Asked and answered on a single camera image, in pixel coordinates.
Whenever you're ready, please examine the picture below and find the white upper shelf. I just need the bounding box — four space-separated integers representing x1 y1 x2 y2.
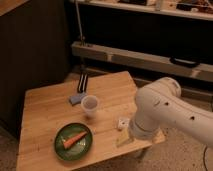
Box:
69 0 213 21

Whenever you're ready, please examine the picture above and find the wooden table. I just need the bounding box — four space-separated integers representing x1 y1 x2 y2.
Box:
16 71 165 171

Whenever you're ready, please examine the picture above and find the orange toy carrot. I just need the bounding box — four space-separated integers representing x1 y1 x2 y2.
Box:
63 131 87 149

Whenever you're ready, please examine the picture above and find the clear plastic cup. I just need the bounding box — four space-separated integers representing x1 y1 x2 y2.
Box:
81 95 99 118

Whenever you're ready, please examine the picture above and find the long grey case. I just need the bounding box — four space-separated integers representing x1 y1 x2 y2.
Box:
71 41 213 82

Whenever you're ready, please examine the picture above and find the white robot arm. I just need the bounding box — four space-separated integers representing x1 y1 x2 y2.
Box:
129 77 213 148

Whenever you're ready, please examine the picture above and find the green round plate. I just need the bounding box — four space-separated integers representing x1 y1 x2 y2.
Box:
54 123 93 161

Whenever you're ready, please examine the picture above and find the metal vertical pole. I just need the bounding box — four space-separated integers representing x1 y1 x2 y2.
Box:
74 0 87 73

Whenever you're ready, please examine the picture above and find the white dice cube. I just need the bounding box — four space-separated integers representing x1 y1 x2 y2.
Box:
117 117 130 130

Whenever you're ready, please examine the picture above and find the yellow cheese wedge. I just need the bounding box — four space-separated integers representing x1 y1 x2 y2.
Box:
116 128 134 147

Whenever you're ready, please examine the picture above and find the black case handle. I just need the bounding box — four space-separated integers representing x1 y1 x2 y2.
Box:
169 57 200 68

